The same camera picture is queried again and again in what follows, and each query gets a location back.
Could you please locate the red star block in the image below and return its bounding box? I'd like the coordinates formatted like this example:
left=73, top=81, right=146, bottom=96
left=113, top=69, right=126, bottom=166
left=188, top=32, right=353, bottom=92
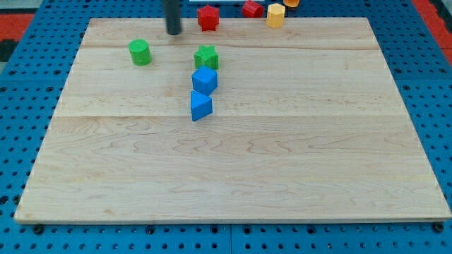
left=197, top=5, right=220, bottom=31

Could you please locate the green star block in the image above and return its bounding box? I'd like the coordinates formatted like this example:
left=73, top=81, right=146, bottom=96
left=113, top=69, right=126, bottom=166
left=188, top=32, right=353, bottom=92
left=194, top=45, right=219, bottom=70

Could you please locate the yellow hexagon block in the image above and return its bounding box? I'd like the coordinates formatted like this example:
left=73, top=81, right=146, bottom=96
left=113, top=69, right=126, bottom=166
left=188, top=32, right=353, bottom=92
left=266, top=4, right=285, bottom=28

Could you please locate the blue triangle block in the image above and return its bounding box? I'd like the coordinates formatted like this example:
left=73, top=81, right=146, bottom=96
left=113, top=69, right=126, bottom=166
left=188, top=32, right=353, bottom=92
left=190, top=90, right=213, bottom=121

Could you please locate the blue cube block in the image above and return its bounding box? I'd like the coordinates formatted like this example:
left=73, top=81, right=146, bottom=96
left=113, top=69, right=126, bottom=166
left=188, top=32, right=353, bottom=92
left=191, top=66, right=218, bottom=96

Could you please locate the wooden board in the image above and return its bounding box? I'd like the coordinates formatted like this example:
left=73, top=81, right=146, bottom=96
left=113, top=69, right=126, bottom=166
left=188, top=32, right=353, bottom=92
left=14, top=18, right=451, bottom=224

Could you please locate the green cylinder block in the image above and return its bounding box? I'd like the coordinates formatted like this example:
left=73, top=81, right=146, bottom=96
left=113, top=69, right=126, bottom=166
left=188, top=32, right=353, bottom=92
left=128, top=39, right=152, bottom=66

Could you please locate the red cylinder block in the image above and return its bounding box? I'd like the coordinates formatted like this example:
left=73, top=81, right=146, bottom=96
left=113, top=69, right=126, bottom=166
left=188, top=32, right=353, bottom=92
left=242, top=0, right=264, bottom=18

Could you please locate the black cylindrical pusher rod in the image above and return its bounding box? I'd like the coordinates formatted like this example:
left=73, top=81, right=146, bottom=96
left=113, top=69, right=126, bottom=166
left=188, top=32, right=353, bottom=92
left=162, top=0, right=182, bottom=35

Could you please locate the orange block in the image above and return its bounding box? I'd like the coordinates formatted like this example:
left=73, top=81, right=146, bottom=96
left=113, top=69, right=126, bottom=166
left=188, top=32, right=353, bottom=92
left=283, top=0, right=300, bottom=8

